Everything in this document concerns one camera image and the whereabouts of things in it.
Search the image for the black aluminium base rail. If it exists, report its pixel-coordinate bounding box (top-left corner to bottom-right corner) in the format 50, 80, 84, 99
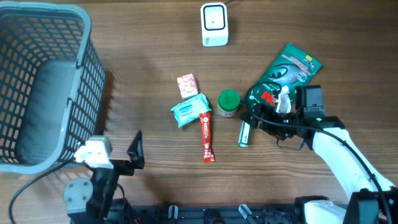
73, 203, 351, 224

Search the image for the white barcode scanner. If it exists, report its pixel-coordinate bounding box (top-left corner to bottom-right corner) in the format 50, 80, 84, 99
200, 2, 229, 47

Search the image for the red coffee stick sachet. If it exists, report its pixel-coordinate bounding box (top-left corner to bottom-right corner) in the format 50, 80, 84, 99
200, 113, 215, 163

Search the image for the orange candy pack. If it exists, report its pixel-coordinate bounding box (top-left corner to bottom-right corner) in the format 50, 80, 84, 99
177, 74, 199, 100

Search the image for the teal wet wipes pack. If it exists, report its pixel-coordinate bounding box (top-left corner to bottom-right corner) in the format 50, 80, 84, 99
170, 93, 211, 128

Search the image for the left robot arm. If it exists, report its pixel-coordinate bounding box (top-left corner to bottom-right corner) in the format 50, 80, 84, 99
63, 131, 145, 223

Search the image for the green white gum pack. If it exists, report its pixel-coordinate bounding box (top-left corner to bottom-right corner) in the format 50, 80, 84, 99
238, 121, 251, 147

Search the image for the black right camera cable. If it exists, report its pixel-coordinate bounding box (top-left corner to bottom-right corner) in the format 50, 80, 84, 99
245, 81, 393, 224

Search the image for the green glove package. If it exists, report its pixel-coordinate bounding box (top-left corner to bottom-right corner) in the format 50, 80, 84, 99
241, 43, 323, 107

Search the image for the green lidded small jar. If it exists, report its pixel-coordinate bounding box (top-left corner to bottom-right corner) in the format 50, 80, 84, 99
217, 90, 241, 118

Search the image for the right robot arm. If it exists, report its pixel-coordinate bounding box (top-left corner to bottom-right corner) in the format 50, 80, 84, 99
240, 83, 397, 223

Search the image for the grey plastic mesh basket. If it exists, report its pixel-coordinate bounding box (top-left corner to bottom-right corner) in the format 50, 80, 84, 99
1, 1, 106, 175

